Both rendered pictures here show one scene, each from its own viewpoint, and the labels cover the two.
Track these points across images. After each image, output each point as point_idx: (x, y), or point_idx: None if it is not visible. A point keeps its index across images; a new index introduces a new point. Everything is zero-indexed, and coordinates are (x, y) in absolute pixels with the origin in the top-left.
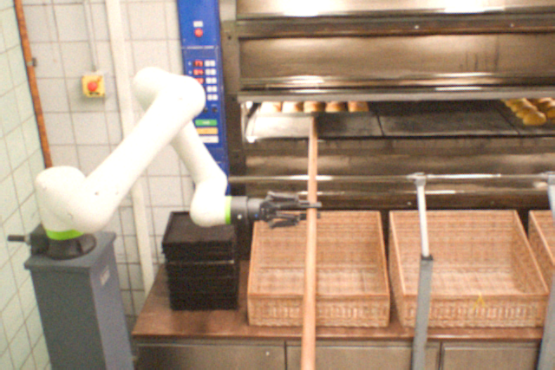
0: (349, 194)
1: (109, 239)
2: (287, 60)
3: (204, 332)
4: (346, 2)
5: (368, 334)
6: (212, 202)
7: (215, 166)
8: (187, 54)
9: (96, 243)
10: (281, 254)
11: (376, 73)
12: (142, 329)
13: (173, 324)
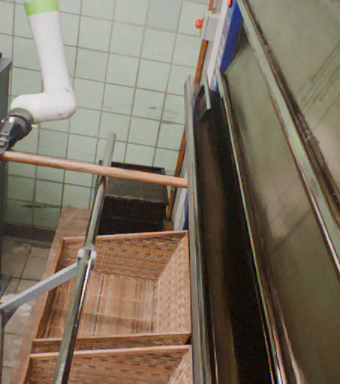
0: (190, 280)
1: None
2: (242, 75)
3: (55, 241)
4: (268, 19)
5: (19, 354)
6: (17, 100)
7: (53, 85)
8: (224, 24)
9: None
10: (164, 285)
11: (242, 143)
12: (67, 210)
13: (71, 226)
